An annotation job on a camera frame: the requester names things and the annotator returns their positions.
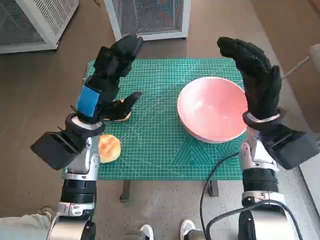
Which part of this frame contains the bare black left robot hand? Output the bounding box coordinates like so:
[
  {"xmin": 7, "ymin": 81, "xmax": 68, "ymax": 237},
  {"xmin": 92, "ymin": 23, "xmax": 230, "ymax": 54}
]
[{"xmin": 73, "ymin": 34, "xmax": 144, "ymax": 125}]

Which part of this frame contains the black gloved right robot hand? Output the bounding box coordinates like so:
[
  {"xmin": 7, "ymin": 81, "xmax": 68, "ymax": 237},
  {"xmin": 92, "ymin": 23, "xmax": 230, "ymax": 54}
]
[{"xmin": 216, "ymin": 36, "xmax": 283, "ymax": 121}]

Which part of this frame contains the long toy bread loaf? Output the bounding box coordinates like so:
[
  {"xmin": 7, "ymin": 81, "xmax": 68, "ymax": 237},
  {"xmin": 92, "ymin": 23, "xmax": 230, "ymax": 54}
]
[{"xmin": 102, "ymin": 99, "xmax": 133, "ymax": 123}]

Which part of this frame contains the pink bowl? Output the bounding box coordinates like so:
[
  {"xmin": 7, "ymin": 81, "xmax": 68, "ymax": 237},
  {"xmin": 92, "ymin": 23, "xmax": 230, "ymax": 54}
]
[{"xmin": 176, "ymin": 76, "xmax": 248, "ymax": 144}]

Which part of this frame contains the round toy bread bun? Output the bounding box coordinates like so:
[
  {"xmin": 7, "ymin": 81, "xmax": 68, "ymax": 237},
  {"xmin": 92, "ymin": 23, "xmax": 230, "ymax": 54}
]
[{"xmin": 97, "ymin": 133, "xmax": 122, "ymax": 165}]

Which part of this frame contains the grey office chair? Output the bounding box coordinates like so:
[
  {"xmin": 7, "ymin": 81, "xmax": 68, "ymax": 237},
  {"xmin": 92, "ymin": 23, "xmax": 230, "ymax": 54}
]
[{"xmin": 281, "ymin": 43, "xmax": 320, "ymax": 80}]

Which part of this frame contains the green cutting mat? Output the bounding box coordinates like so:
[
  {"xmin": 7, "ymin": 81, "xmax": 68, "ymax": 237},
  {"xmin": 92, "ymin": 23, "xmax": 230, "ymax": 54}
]
[{"xmin": 83, "ymin": 57, "xmax": 251, "ymax": 181}]

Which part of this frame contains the white cabinet with mesh door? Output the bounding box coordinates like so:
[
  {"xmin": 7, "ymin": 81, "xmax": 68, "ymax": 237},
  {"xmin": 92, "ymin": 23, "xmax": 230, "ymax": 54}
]
[{"xmin": 103, "ymin": 0, "xmax": 192, "ymax": 42}]

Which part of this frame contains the white cabinet with louvred side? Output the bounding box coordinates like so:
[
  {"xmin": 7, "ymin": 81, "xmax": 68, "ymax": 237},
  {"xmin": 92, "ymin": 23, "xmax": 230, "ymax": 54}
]
[{"xmin": 0, "ymin": 0, "xmax": 80, "ymax": 55}]

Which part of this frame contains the white panel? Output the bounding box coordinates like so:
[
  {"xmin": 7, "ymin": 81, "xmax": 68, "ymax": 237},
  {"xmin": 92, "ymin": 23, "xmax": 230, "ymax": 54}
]
[{"xmin": 298, "ymin": 162, "xmax": 320, "ymax": 203}]

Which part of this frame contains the dark table leg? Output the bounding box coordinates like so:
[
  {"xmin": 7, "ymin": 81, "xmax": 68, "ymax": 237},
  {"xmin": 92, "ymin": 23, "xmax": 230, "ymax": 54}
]
[
  {"xmin": 119, "ymin": 180, "xmax": 132, "ymax": 203},
  {"xmin": 208, "ymin": 180, "xmax": 220, "ymax": 197}
]

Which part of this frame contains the person's white shoe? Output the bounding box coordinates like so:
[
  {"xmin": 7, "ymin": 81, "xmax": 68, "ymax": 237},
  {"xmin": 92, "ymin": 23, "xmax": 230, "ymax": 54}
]
[
  {"xmin": 180, "ymin": 219, "xmax": 197, "ymax": 240},
  {"xmin": 139, "ymin": 224, "xmax": 155, "ymax": 240}
]

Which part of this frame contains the person's leg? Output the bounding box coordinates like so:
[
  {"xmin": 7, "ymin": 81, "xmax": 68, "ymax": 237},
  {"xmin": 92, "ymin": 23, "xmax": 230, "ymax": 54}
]
[{"xmin": 0, "ymin": 206, "xmax": 57, "ymax": 240}]

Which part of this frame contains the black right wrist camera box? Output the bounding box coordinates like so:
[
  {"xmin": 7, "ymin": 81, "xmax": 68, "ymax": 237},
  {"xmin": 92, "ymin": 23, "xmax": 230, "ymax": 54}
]
[{"xmin": 259, "ymin": 124, "xmax": 320, "ymax": 171}]

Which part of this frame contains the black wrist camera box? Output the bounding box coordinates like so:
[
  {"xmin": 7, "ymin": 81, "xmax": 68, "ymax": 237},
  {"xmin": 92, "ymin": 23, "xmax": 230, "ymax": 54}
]
[
  {"xmin": 259, "ymin": 124, "xmax": 320, "ymax": 171},
  {"xmin": 29, "ymin": 131, "xmax": 85, "ymax": 171}
]

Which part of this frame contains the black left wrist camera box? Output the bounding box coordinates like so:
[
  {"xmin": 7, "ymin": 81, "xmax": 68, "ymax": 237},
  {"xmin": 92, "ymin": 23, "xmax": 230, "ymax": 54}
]
[{"xmin": 29, "ymin": 131, "xmax": 85, "ymax": 171}]

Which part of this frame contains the thin black cable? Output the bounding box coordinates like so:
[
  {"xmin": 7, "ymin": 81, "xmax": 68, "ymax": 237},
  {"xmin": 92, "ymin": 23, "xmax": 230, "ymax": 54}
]
[{"xmin": 199, "ymin": 151, "xmax": 243, "ymax": 237}]

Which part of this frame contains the thick black looped cable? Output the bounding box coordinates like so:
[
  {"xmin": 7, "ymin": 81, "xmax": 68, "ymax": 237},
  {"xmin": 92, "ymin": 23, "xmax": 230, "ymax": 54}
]
[{"xmin": 205, "ymin": 199, "xmax": 311, "ymax": 240}]

